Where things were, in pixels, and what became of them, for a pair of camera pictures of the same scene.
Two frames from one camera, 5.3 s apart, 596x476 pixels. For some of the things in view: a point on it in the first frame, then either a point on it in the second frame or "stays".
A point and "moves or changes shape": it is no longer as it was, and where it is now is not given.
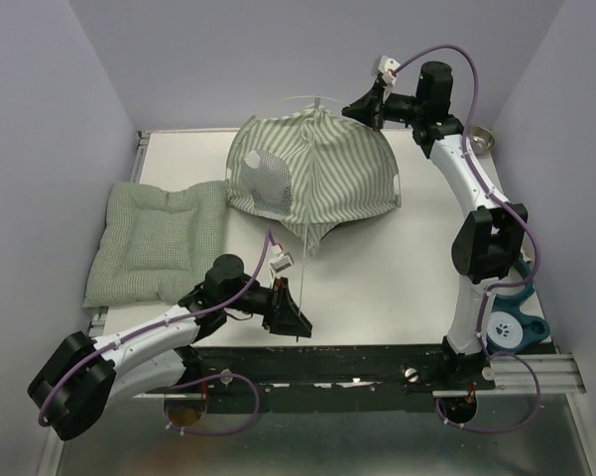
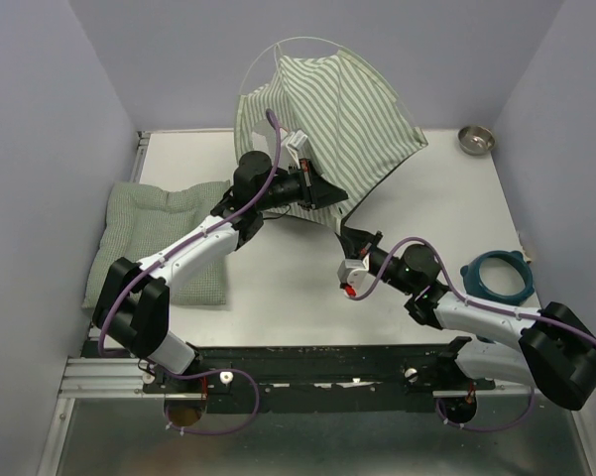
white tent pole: (302, 267) → (287, 40)
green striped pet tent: (308, 167) moves or changes shape
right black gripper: (371, 108) → (355, 242)
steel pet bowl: (482, 140) stays
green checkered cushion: (157, 246) stays
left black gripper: (286, 317) → (314, 189)
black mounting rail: (326, 378) stays
